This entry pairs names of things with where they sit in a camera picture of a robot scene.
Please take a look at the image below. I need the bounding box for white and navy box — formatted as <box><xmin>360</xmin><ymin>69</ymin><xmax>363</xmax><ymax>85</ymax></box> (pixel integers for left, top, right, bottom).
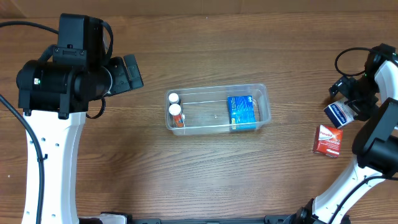
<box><xmin>324</xmin><ymin>97</ymin><xmax>357</xmax><ymax>129</ymax></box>

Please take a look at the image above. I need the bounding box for dark bottle white cap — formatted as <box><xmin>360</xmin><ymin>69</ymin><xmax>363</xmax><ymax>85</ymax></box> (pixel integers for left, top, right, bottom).
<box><xmin>168</xmin><ymin>93</ymin><xmax>181</xmax><ymax>105</ymax></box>

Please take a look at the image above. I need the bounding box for red Panadol box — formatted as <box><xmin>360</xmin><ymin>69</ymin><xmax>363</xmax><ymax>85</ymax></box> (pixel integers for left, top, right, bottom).
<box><xmin>312</xmin><ymin>125</ymin><xmax>343</xmax><ymax>158</ymax></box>

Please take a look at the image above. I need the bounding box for orange bottle white cap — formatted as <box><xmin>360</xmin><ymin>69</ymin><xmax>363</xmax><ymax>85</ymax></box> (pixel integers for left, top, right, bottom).
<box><xmin>169</xmin><ymin>104</ymin><xmax>185</xmax><ymax>128</ymax></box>

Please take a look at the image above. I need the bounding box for blue medicine box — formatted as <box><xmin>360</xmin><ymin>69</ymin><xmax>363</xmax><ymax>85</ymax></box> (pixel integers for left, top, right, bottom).
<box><xmin>227</xmin><ymin>95</ymin><xmax>256</xmax><ymax>131</ymax></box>

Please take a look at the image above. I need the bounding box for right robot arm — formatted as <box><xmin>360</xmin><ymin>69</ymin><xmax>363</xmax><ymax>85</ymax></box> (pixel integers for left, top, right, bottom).
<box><xmin>264</xmin><ymin>44</ymin><xmax>397</xmax><ymax>223</ymax></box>

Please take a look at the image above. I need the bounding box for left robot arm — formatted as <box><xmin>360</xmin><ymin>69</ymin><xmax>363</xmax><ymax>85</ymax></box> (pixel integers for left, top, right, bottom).
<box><xmin>16</xmin><ymin>14</ymin><xmax>144</xmax><ymax>223</ymax></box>

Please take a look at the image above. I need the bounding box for clear plastic container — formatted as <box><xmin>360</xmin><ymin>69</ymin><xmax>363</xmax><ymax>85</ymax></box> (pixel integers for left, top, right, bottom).
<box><xmin>165</xmin><ymin>83</ymin><xmax>271</xmax><ymax>136</ymax></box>

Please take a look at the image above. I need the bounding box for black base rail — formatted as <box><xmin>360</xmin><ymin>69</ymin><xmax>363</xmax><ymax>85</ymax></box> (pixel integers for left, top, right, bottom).
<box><xmin>78</xmin><ymin>212</ymin><xmax>302</xmax><ymax>224</ymax></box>

